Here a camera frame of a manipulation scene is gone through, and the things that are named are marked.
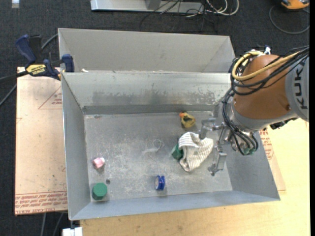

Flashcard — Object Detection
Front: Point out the pale grey metal gripper finger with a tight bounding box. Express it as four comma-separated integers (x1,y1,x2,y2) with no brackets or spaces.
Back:
207,141,228,177
198,117,226,140

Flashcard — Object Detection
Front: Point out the yellow toy duck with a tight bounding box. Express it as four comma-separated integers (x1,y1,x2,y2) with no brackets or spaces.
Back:
179,111,196,129

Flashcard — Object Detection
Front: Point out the white striped cloth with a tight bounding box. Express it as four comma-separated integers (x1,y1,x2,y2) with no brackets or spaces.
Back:
178,131,214,173

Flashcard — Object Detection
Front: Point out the dark green block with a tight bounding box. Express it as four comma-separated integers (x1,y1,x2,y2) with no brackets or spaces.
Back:
171,144,184,160

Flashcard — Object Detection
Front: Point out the grey metal bin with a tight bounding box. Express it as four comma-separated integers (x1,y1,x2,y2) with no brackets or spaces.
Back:
58,28,281,221

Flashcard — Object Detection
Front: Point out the pink small object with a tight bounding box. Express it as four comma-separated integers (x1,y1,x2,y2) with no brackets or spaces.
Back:
92,157,106,170

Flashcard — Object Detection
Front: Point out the green hexagonal block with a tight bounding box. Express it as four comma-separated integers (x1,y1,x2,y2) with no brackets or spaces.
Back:
91,182,109,202

